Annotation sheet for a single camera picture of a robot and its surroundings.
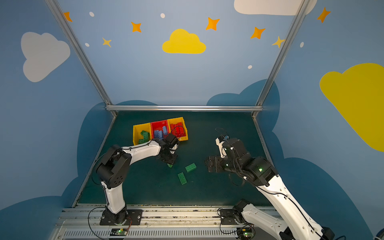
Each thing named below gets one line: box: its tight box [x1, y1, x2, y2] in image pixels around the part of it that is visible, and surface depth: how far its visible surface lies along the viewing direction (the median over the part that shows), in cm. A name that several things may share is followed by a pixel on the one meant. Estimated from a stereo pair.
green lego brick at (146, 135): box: [139, 130, 150, 142], surface depth 106 cm
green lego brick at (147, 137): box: [138, 134, 151, 144], surface depth 104 cm
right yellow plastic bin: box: [167, 117, 189, 142], surface depth 110 cm
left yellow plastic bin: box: [133, 122, 152, 146], surface depth 106 cm
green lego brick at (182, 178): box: [177, 172, 187, 185], surface depth 87 cm
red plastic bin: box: [151, 120, 170, 139], surface depth 109 cm
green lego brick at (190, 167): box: [185, 162, 197, 173], surface depth 92 cm
